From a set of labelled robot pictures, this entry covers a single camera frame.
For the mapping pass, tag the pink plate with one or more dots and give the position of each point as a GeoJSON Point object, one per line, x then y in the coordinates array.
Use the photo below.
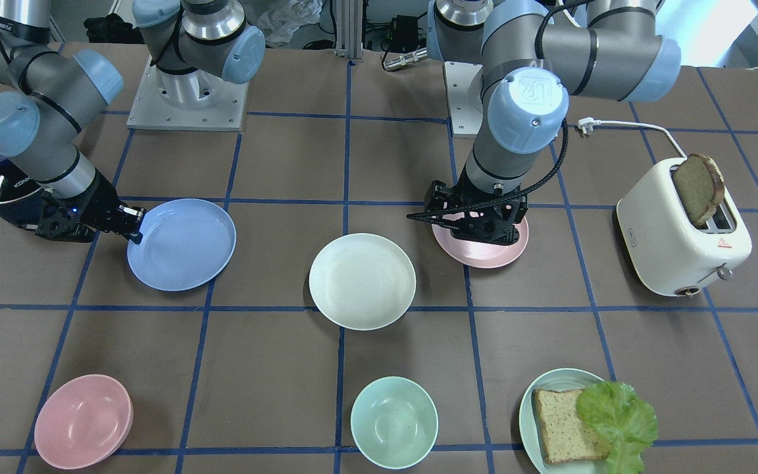
{"type": "Point", "coordinates": [482, 255]}

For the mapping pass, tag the green plate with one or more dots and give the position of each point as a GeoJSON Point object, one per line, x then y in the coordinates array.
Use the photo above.
{"type": "Point", "coordinates": [561, 379]}

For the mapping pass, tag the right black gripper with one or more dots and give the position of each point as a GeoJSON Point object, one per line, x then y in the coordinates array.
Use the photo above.
{"type": "Point", "coordinates": [97, 197]}

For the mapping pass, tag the blue plate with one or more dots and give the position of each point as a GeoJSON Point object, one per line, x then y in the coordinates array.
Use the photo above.
{"type": "Point", "coordinates": [185, 243]}

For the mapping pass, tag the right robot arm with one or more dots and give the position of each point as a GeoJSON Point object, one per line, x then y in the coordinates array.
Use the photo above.
{"type": "Point", "coordinates": [53, 98]}

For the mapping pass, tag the dark blue pot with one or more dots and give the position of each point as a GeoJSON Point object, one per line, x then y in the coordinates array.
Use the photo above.
{"type": "Point", "coordinates": [20, 201]}

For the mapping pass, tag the bread slice on plate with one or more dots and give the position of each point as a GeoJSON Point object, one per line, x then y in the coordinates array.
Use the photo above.
{"type": "Point", "coordinates": [565, 436]}

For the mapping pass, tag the green lettuce leaf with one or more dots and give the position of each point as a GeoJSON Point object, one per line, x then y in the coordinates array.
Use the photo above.
{"type": "Point", "coordinates": [629, 424]}

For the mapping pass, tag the cream white plate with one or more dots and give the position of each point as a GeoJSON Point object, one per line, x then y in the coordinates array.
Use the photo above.
{"type": "Point", "coordinates": [362, 281]}

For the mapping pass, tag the pink bowl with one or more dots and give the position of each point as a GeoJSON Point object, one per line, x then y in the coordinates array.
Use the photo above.
{"type": "Point", "coordinates": [83, 422]}

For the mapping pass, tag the green bowl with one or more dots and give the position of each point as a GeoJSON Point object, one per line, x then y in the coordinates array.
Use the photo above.
{"type": "Point", "coordinates": [394, 423]}

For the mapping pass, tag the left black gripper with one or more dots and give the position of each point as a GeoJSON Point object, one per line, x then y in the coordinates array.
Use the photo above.
{"type": "Point", "coordinates": [437, 199]}

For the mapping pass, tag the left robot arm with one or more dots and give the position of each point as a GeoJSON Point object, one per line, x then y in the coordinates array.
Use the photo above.
{"type": "Point", "coordinates": [534, 56]}

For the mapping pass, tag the bread slice in toaster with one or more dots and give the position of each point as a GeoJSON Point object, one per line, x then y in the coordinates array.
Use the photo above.
{"type": "Point", "coordinates": [700, 187]}

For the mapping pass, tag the white toaster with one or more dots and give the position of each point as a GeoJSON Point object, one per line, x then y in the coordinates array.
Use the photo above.
{"type": "Point", "coordinates": [669, 255]}

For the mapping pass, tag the aluminium frame post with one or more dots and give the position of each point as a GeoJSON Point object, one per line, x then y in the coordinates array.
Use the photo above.
{"type": "Point", "coordinates": [348, 29]}

